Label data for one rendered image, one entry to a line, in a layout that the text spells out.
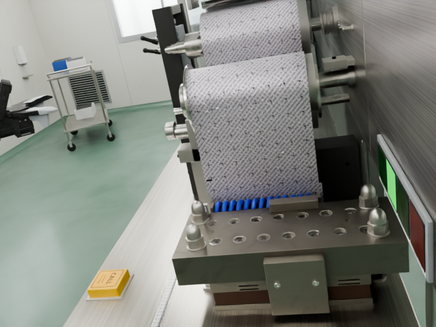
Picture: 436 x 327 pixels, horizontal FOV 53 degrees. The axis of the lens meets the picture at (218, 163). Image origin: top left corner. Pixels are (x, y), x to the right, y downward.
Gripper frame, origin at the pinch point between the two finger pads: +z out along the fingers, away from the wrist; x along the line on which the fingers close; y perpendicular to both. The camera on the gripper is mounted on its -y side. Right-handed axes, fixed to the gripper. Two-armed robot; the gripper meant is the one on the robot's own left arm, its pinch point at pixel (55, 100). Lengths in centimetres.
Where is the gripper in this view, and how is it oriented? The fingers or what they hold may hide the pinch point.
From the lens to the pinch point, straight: 144.0
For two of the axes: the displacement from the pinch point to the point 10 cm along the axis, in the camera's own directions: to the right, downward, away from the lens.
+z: 8.9, -3.1, 3.4
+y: 1.2, 8.7, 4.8
